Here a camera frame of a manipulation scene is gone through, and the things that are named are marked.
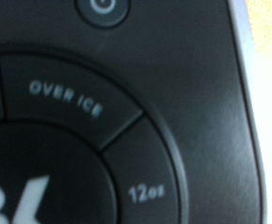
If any black Keurig coffee machine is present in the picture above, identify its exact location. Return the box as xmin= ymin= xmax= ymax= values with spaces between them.
xmin=0 ymin=0 xmax=268 ymax=224

